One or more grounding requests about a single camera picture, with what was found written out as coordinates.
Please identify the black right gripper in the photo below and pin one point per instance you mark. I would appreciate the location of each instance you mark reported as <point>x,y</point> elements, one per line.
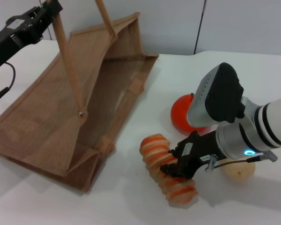
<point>196,150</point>

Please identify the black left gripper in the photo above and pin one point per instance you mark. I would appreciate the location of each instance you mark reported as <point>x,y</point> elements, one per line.
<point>11,39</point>

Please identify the orange striped long bread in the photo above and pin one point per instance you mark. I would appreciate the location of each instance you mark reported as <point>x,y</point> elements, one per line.
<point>159,152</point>

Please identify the round beige egg yolk pastry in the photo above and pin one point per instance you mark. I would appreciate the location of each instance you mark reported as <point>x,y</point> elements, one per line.
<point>241,171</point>

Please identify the brown woven tote bag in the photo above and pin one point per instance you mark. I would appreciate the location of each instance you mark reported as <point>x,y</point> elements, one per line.
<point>61,112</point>

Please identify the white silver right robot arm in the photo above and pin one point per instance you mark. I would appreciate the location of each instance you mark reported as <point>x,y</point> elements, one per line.
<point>224,100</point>

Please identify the round orange toy fruit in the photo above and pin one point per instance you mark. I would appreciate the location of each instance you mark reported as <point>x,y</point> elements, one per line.
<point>180,112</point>

